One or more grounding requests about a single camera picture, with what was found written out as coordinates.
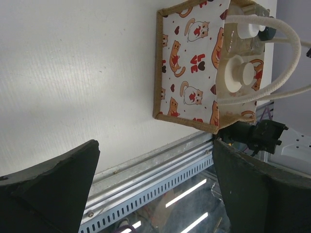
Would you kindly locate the burlap canvas tote bag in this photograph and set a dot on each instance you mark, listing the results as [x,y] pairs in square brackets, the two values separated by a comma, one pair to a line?
[190,61]

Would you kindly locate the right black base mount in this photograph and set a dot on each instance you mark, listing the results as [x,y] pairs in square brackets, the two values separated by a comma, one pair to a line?
[263,136]

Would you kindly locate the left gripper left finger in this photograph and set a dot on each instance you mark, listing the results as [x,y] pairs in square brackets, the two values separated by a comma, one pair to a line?
[49,197]

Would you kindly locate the yellow liquid bottle white cap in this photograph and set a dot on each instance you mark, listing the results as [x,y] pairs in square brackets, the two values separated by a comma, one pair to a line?
[243,38]

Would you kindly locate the white round cap bottle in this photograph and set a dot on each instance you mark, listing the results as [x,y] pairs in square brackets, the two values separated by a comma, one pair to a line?
[238,73]

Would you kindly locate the aluminium mounting rail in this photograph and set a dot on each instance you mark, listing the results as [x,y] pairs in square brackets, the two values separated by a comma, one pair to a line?
[108,183]

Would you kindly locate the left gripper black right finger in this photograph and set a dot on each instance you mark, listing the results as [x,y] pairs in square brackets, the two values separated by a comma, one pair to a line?
[259,197]

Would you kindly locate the slotted cable duct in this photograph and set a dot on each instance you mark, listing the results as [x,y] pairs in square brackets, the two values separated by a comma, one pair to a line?
[144,196]

